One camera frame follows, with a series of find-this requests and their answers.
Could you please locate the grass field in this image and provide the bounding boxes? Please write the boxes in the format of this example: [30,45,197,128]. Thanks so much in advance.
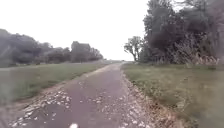
[0,60,113,105]

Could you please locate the row of dark trees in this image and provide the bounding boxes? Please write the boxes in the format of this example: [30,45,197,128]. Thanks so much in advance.
[0,28,105,68]

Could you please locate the grass verge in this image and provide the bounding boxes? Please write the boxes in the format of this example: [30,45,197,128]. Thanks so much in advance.
[120,62,224,128]

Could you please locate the dense tall trees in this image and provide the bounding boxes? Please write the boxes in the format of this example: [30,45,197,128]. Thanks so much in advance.
[138,0,224,66]

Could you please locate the grey gravel path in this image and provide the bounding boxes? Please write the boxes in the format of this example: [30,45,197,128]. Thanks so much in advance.
[0,61,159,128]

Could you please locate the lone tree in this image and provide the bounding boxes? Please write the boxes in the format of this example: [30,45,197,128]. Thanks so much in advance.
[123,35,144,63]

